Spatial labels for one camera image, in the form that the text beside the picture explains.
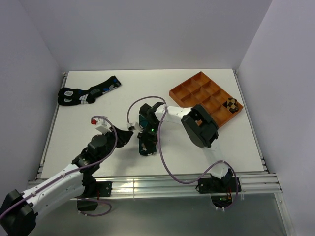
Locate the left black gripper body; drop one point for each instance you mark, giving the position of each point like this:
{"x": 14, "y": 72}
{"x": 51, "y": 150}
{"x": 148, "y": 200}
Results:
{"x": 110, "y": 141}

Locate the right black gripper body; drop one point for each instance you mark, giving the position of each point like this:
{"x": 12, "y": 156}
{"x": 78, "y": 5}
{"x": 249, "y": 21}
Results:
{"x": 150, "y": 134}

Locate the dark teal sock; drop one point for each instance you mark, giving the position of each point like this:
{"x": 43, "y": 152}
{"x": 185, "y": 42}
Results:
{"x": 142, "y": 121}

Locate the brown argyle sock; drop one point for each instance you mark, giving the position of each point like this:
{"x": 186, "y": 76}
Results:
{"x": 232, "y": 105}

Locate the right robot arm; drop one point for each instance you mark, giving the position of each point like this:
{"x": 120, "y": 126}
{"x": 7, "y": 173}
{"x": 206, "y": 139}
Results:
{"x": 201, "y": 129}

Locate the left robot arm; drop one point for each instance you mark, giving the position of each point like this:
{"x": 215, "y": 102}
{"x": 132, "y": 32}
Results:
{"x": 20, "y": 211}

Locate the black blue sports sock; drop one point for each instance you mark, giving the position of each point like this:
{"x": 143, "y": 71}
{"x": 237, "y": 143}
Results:
{"x": 76, "y": 96}

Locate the orange compartment tray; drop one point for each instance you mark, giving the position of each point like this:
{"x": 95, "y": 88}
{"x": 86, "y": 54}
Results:
{"x": 201, "y": 89}

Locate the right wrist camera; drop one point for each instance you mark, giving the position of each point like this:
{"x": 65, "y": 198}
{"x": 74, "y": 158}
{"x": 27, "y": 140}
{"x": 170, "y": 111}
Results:
{"x": 132, "y": 126}

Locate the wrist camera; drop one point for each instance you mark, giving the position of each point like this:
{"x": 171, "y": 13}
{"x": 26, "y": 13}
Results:
{"x": 101, "y": 125}
{"x": 132, "y": 126}

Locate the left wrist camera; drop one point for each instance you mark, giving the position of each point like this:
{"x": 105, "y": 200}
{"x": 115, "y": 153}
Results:
{"x": 101, "y": 125}

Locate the aluminium front rail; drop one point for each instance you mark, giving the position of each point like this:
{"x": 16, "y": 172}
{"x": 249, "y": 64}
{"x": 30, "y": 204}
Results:
{"x": 165, "y": 186}

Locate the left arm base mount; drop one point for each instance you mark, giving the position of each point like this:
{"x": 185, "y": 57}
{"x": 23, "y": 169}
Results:
{"x": 91, "y": 197}

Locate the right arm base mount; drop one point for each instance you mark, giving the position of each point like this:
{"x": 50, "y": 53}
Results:
{"x": 221, "y": 194}

